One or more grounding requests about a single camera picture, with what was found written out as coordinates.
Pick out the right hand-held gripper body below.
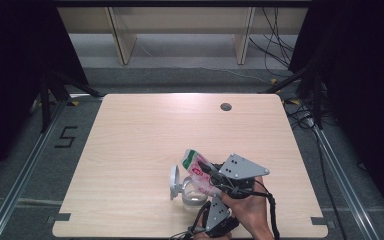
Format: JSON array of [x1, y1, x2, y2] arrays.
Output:
[[209, 153, 271, 200]]

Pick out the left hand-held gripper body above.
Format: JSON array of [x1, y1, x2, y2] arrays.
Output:
[[199, 195, 241, 239]]

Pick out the pink and white plastic bag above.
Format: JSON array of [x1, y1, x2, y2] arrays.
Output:
[[180, 148, 224, 198]]

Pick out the clear jar with grey lid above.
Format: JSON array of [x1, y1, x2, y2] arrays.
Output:
[[169, 164, 213, 212]]

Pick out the person's left hand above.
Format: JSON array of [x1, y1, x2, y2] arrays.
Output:
[[193, 231, 233, 240]]

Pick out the person's right hand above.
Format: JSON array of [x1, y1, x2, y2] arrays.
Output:
[[221, 176, 272, 231]]

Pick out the black metal stand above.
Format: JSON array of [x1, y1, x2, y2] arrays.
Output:
[[39, 71, 103, 134], [258, 64, 324, 129]]

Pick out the beige wooden shelf unit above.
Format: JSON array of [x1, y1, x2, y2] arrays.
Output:
[[56, 6, 309, 66]]

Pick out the black curtain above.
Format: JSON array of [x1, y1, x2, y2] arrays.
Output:
[[0, 0, 89, 188], [288, 0, 384, 218]]

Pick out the left hand-held gripper cable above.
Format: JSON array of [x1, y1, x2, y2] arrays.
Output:
[[169, 200, 213, 240]]

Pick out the hand-held gripper cable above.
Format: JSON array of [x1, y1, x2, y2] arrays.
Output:
[[253, 189, 281, 240], [169, 200, 213, 240]]

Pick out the right hand-held gripper cable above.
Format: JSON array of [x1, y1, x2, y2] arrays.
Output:
[[253, 189, 281, 240]]

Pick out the black floor cable tangle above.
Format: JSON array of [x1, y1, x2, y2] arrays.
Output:
[[284, 103, 318, 131]]

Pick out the black table bracket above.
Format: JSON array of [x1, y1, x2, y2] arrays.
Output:
[[310, 216, 336, 230], [46, 212, 72, 224]]

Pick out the thin white floor cable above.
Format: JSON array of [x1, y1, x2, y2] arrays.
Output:
[[135, 39, 272, 85]]

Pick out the metal floor rail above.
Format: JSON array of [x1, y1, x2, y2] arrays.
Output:
[[0, 99, 68, 240], [313, 126, 384, 240]]

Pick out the black hanging cables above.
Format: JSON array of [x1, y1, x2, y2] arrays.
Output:
[[248, 7, 296, 79]]

